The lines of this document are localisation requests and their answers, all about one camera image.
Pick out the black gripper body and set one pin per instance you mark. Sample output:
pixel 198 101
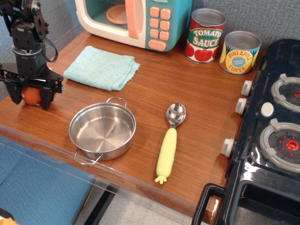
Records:
pixel 30 69

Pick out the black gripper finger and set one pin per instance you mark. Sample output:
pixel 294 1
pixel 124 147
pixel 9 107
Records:
pixel 47 96
pixel 15 91

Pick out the brown plush mushroom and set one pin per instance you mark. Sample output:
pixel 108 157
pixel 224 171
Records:
pixel 31 96

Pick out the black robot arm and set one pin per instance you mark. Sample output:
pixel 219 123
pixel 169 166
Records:
pixel 26 25

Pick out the stainless steel pot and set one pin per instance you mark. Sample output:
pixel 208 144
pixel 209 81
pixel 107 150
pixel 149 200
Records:
pixel 102 131

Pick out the light blue folded cloth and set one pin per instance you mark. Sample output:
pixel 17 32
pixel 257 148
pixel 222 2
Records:
pixel 102 69

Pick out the orange object bottom left corner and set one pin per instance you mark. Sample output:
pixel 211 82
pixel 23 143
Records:
pixel 6 218

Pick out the toy microwave teal and cream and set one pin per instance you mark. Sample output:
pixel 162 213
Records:
pixel 150 24

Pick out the tomato sauce can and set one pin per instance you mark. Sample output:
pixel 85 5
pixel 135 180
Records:
pixel 204 36

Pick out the pineapple slices can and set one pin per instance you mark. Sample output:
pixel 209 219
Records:
pixel 239 53

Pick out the black toy stove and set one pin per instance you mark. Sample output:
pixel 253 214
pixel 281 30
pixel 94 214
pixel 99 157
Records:
pixel 263 174

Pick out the spoon with yellow handle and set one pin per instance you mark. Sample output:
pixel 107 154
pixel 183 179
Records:
pixel 176 114

